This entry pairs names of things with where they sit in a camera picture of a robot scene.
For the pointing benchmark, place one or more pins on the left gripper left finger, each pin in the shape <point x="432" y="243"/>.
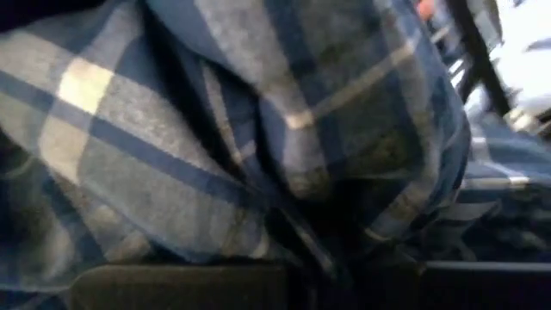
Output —
<point x="172" y="288"/>

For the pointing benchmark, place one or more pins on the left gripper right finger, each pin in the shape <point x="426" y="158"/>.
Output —
<point x="486" y="288"/>

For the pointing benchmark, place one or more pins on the blue plaid flannel shirt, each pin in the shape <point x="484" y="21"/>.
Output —
<point x="172" y="129"/>

